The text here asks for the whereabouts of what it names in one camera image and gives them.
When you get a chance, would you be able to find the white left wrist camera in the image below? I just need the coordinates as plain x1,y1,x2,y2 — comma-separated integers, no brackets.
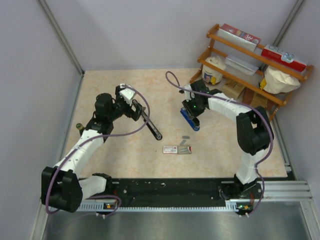
119,83,136,106

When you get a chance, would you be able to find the white paper bag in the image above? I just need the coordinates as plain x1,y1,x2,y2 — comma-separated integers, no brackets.
259,66,301,95

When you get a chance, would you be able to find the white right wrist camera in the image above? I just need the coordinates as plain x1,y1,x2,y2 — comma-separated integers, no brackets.
179,84,195,102

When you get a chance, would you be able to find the blue black stapler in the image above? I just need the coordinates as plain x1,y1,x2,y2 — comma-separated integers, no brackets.
180,107,200,132

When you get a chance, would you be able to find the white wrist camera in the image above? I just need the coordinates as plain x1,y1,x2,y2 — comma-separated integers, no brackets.
119,83,136,106
179,84,195,102

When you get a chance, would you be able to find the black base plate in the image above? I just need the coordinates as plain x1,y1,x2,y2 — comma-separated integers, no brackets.
79,177,263,208

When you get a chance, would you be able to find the white jar yellow label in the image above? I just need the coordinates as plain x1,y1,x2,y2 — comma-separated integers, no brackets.
201,55,226,85

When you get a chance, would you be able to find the red white foil box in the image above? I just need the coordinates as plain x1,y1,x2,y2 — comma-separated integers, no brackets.
216,23,261,51

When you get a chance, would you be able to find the grey slotted cable duct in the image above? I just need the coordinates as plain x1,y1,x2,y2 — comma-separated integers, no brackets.
76,200,252,213

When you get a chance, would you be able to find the brown paper package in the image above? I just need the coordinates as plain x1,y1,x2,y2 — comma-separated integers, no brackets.
242,88,274,111

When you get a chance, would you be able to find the clear plastic tray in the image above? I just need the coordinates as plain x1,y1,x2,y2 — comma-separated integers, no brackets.
224,55,259,76

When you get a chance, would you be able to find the red white staple box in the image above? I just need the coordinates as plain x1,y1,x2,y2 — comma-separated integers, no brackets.
163,145,192,155

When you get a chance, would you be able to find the aluminium rail frame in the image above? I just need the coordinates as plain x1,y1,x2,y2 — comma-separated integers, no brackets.
39,179,313,203

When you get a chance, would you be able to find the wooden three-tier rack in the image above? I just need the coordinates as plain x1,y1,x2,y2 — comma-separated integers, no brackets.
189,23,315,127

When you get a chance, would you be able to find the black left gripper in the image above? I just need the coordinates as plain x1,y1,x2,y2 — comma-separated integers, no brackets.
108,87,145,122

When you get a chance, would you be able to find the green glass bottle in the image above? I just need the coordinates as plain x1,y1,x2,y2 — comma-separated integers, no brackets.
75,123,85,135

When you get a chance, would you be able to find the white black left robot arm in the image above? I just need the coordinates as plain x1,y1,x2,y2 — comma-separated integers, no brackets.
41,83,144,215

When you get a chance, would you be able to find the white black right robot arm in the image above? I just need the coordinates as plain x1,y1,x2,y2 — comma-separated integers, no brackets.
180,80,274,200

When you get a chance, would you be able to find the red cling wrap box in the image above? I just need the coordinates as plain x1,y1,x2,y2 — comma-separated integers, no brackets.
261,44,308,73

